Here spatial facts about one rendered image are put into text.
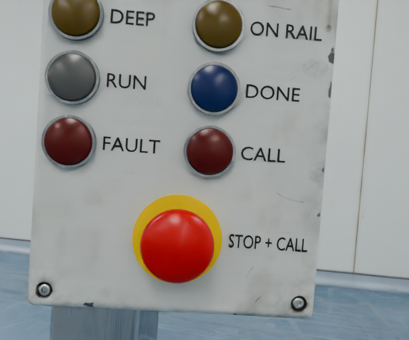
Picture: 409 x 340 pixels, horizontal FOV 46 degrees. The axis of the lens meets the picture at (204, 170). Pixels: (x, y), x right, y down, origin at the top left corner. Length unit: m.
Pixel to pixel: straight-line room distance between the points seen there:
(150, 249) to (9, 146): 3.92
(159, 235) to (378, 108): 3.52
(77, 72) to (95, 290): 0.13
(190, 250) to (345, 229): 3.49
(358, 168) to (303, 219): 3.41
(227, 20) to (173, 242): 0.13
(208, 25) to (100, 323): 0.22
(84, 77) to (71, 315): 0.17
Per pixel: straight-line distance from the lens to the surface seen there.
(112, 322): 0.37
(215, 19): 0.28
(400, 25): 3.86
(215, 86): 0.28
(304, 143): 0.29
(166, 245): 0.26
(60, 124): 0.28
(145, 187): 0.28
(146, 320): 1.54
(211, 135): 0.28
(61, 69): 0.28
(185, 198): 0.28
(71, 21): 0.29
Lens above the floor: 0.96
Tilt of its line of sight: 3 degrees down
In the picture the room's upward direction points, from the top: 4 degrees clockwise
